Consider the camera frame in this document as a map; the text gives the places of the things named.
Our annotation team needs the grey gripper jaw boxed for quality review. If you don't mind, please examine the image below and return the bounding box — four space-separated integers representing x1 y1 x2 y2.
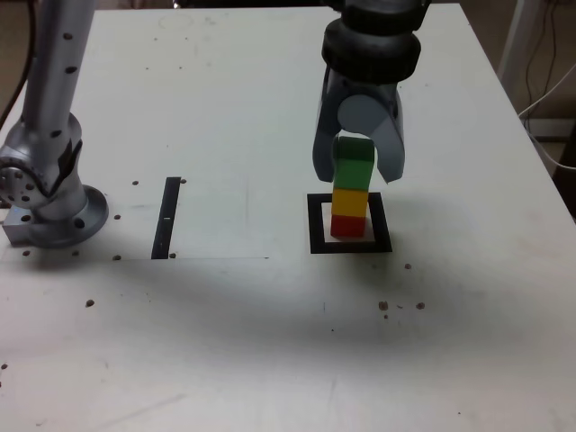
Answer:
336 84 408 184
310 66 348 183

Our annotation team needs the yellow cube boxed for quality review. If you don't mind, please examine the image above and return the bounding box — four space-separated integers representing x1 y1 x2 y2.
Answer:
330 188 369 218

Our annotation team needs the black tape square outline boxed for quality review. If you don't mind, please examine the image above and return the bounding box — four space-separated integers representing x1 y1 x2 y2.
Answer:
306 192 393 255

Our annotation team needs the green cube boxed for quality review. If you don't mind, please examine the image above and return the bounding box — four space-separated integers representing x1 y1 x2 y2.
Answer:
332 136 374 191

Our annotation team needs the white cable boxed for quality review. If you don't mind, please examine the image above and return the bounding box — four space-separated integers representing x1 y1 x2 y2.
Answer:
518 62 576 171

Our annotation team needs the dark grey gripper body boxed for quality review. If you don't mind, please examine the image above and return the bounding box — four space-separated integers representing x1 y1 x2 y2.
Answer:
320 66 401 110

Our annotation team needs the red cube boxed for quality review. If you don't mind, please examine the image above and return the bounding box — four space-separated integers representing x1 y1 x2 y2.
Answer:
329 214 365 239

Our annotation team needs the black tape strip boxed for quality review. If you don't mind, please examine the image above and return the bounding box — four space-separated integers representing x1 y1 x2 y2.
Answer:
151 176 182 261

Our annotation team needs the white furniture leg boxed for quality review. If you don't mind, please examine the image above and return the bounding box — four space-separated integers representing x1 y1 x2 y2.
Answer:
497 0 548 85

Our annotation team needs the thin black cable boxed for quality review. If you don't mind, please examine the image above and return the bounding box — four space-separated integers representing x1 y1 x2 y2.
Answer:
524 0 563 109

